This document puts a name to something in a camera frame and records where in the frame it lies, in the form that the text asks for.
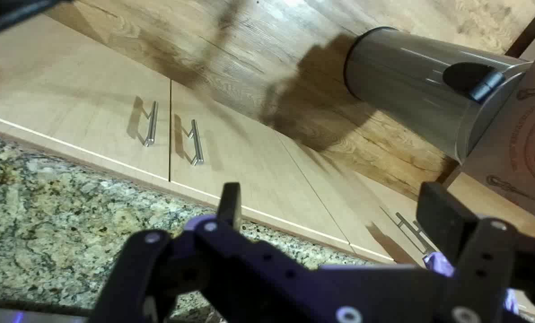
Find silver cabinet handle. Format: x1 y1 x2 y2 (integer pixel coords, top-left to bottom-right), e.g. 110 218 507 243
126 98 159 148
175 116 205 166

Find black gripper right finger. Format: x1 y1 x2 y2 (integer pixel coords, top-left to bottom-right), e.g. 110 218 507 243
417 184 535 323

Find lower wooden cabinet doors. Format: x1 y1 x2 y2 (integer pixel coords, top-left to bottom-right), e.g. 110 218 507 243
0 17 433 263

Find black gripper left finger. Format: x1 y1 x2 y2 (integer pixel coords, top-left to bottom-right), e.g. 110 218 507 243
89 184 243 323

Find silver cabinet handle left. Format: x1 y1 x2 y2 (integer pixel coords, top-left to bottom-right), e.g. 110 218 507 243
126 98 159 148

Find silver drawer handle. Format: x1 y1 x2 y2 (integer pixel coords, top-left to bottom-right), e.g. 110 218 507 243
396 214 433 256

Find silver cabinet handle right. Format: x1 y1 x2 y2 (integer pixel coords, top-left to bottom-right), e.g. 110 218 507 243
175 116 205 166

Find brown paper grocery bag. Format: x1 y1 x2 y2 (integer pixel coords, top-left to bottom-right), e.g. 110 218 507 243
462 62 535 216

